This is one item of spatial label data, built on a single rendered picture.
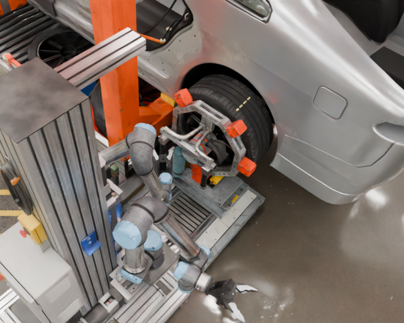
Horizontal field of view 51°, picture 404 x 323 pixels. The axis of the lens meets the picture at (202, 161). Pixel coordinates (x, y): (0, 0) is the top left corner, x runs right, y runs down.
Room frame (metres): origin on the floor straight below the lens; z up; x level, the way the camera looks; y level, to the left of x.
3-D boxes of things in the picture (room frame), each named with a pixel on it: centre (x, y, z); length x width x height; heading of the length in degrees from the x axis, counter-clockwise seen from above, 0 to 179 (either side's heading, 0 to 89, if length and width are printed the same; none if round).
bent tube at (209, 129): (1.56, -0.03, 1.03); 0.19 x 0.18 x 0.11; 149
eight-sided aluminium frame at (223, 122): (1.72, -0.01, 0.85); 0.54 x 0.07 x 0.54; 59
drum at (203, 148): (1.66, 0.03, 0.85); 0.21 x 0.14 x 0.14; 149
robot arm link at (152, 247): (0.88, 0.19, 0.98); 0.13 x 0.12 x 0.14; 161
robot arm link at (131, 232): (0.76, 0.23, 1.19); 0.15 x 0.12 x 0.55; 161
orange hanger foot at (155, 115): (2.06, 0.38, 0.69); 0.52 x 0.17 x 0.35; 149
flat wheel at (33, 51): (2.73, 1.29, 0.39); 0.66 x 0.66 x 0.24
